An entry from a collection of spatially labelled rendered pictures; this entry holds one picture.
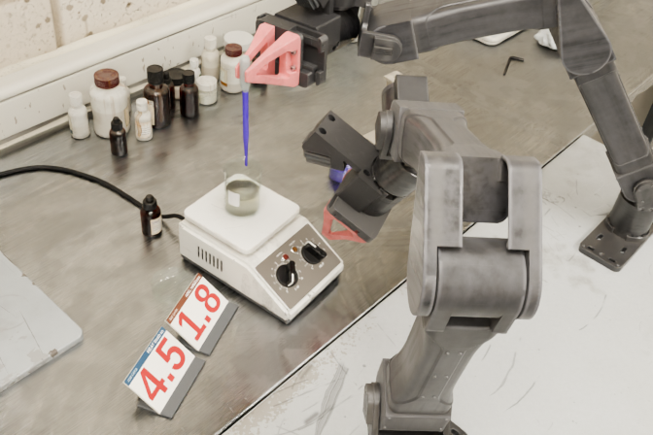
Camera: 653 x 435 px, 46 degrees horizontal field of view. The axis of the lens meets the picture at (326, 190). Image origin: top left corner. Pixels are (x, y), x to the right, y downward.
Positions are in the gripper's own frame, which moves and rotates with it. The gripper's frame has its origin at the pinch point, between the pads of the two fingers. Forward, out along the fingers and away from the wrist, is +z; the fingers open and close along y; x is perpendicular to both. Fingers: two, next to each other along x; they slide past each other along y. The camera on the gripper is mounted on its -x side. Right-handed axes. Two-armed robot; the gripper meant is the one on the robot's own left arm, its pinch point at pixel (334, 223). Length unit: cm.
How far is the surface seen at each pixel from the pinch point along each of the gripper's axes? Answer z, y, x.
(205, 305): 12.6, 14.1, -6.6
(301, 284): 7.3, 5.9, 2.0
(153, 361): 10.4, 25.3, -8.2
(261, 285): 7.7, 9.5, -2.4
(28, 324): 20.9, 26.8, -22.8
